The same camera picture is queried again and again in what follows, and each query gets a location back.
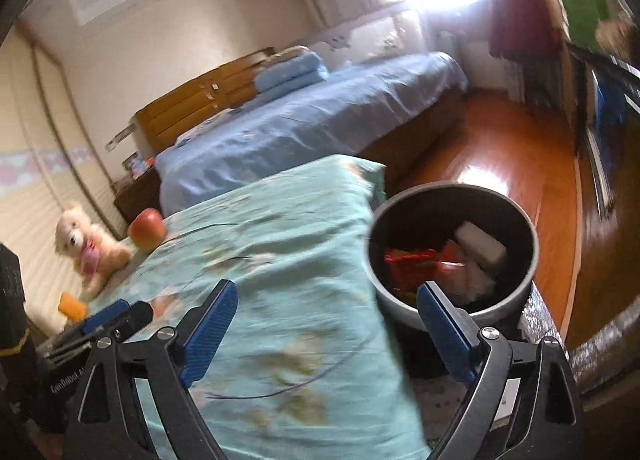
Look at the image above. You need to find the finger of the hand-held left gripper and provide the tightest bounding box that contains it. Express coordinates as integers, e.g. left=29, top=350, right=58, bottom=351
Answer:
left=50, top=299, right=132, bottom=351
left=47, top=301, right=154, bottom=363

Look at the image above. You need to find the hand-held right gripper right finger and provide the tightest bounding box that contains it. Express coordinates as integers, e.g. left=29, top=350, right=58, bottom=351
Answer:
left=416, top=281, right=586, bottom=460

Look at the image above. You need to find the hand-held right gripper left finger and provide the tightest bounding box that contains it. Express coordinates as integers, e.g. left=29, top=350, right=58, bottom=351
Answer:
left=64, top=279, right=238, bottom=460

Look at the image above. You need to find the orange foam fruit net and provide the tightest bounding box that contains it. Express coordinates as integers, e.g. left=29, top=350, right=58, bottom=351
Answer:
left=57, top=291, right=90, bottom=323

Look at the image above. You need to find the grey round trash bin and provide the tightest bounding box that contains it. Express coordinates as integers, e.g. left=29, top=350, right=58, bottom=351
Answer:
left=366, top=182, right=541, bottom=331

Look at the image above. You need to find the beige teddy bear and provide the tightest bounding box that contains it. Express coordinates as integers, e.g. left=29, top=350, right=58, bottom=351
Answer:
left=54, top=202, right=132, bottom=298

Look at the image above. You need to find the red apple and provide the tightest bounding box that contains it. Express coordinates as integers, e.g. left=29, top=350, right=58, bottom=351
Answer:
left=128, top=207, right=167, bottom=252

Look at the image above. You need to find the teal floral tablecloth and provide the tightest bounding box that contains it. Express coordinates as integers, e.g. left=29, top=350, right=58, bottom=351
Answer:
left=90, top=154, right=433, bottom=460

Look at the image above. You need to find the dark wooden nightstand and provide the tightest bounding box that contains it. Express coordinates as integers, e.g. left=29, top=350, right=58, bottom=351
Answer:
left=114, top=167, right=163, bottom=236

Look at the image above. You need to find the cream sliding door wardrobe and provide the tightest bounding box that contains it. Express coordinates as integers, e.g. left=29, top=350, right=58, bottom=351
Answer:
left=0, top=22, right=126, bottom=331

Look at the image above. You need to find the wooden headboard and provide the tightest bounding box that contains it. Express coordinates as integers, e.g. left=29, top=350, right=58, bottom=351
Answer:
left=134, top=46, right=276, bottom=153

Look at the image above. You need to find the bed with blue sheet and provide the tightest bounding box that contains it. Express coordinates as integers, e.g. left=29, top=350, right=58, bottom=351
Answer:
left=155, top=51, right=471, bottom=216

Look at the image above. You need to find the folded blue quilt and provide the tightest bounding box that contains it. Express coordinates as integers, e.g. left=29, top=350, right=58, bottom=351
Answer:
left=254, top=51, right=330, bottom=103

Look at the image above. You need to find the small beige pillow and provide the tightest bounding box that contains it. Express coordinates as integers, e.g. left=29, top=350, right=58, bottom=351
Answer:
left=265, top=46, right=311, bottom=63

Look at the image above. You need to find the red coat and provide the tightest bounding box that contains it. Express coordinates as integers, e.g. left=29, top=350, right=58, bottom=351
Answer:
left=487, top=0, right=551, bottom=61

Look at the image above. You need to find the beige plush toy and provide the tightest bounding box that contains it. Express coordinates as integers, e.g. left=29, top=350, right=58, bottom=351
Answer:
left=595, top=15, right=638, bottom=61

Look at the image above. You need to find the green box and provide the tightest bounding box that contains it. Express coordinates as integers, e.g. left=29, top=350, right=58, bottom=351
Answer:
left=555, top=0, right=611, bottom=48

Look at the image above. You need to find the wall switch panel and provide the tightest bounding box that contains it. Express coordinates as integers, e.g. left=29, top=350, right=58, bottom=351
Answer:
left=105, top=125, right=136, bottom=151

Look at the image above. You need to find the grey bed guard rail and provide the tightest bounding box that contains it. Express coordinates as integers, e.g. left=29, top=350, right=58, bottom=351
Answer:
left=310, top=2, right=426, bottom=63

